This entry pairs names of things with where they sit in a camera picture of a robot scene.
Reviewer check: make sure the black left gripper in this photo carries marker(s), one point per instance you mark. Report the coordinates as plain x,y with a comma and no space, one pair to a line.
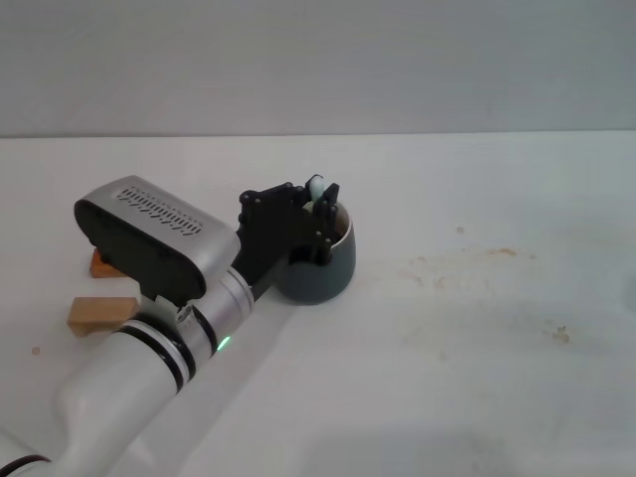
273,228

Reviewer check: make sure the grey ceramic cup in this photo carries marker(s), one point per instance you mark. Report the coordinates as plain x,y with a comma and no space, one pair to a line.
318,283

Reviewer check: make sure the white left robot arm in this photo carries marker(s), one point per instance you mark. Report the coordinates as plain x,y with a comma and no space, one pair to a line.
129,377

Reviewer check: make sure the reddish brown wooden block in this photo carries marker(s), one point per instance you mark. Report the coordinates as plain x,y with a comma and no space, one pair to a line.
99,268

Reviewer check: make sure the light tan wooden block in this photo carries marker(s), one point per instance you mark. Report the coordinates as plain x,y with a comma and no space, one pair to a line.
99,313

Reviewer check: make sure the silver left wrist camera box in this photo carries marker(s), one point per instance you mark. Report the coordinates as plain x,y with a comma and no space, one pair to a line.
159,233

